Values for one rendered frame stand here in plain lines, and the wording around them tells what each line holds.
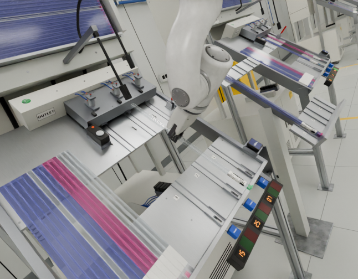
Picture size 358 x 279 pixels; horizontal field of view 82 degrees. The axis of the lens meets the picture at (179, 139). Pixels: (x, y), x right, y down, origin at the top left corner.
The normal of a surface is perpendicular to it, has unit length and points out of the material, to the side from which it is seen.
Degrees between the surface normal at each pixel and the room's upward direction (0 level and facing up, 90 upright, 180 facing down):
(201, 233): 43
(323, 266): 0
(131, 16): 90
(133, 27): 90
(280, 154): 90
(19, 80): 90
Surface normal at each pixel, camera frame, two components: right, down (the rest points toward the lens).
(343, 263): -0.40, -0.86
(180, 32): -0.50, -0.18
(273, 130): -0.65, 0.50
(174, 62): -0.62, 0.31
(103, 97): 0.18, -0.67
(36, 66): 0.68, -0.05
